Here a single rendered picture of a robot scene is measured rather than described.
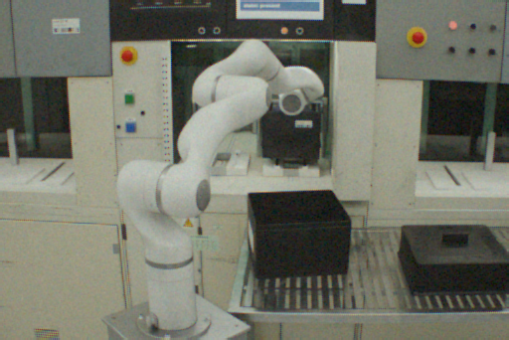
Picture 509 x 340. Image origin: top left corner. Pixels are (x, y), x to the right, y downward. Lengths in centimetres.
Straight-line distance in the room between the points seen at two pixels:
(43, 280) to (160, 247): 113
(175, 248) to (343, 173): 81
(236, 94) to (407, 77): 69
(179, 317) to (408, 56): 112
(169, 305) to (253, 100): 56
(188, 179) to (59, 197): 104
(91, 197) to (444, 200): 127
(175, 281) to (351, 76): 91
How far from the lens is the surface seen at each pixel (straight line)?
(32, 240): 245
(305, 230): 175
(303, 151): 231
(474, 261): 175
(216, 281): 231
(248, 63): 174
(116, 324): 161
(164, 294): 149
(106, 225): 231
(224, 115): 157
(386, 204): 218
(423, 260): 173
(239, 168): 234
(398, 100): 209
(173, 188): 136
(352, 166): 207
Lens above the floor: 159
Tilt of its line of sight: 17 degrees down
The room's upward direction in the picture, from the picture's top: straight up
